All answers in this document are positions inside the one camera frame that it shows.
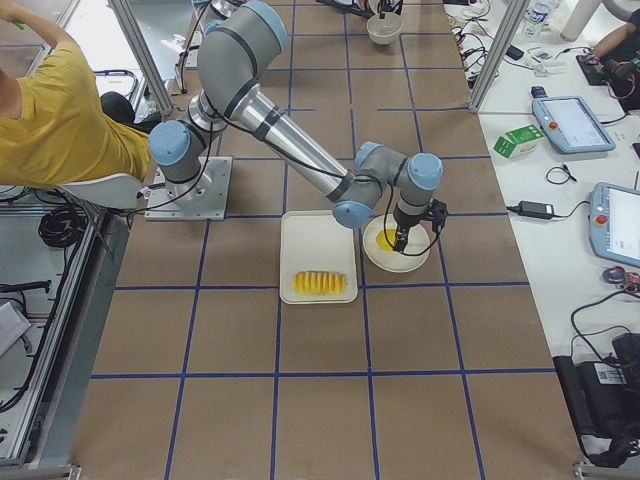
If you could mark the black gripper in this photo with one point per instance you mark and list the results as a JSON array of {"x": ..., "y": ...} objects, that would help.
[{"x": 403, "y": 218}]

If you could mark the yellow lemon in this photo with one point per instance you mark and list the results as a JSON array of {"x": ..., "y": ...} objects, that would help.
[{"x": 384, "y": 239}]

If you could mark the cream ceramic bowl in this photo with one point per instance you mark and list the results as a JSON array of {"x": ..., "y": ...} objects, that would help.
[{"x": 384, "y": 30}]

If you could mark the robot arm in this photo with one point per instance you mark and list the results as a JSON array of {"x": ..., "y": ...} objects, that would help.
[{"x": 232, "y": 57}]

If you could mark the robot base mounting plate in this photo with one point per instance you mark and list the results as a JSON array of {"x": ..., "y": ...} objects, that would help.
[{"x": 203, "y": 198}]

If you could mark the cream round plate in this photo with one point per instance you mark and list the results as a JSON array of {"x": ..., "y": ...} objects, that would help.
[{"x": 413, "y": 257}]

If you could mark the white rectangular tray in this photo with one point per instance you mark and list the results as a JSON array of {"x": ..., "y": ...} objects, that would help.
[{"x": 314, "y": 241}]

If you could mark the sliced yellow bread loaf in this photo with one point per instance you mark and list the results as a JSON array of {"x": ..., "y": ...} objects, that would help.
[{"x": 319, "y": 283}]

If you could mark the black power adapter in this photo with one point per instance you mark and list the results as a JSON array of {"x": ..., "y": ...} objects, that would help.
[{"x": 532, "y": 209}]

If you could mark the green white carton box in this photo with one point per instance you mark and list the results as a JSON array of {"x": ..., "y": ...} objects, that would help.
[{"x": 519, "y": 141}]

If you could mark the blue teach pendant upper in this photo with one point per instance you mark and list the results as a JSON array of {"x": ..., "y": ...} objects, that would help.
[{"x": 570, "y": 125}]

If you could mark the blue teach pendant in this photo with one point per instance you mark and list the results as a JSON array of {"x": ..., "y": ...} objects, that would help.
[
  {"x": 614, "y": 223},
  {"x": 570, "y": 125}
]

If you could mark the blue teach pendant lower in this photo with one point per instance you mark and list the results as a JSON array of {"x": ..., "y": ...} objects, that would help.
[{"x": 614, "y": 223}]

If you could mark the black laptop computer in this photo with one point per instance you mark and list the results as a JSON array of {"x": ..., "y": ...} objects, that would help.
[{"x": 603, "y": 400}]

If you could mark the white chair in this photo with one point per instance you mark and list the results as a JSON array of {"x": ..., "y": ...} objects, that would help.
[{"x": 118, "y": 191}]

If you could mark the person in yellow shirt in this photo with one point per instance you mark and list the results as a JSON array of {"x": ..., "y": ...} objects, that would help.
[{"x": 55, "y": 126}]

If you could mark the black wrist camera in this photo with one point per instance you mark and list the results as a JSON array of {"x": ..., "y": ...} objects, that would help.
[{"x": 438, "y": 215}]

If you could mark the aluminium frame post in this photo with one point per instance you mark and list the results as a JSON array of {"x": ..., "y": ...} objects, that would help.
[{"x": 506, "y": 29}]

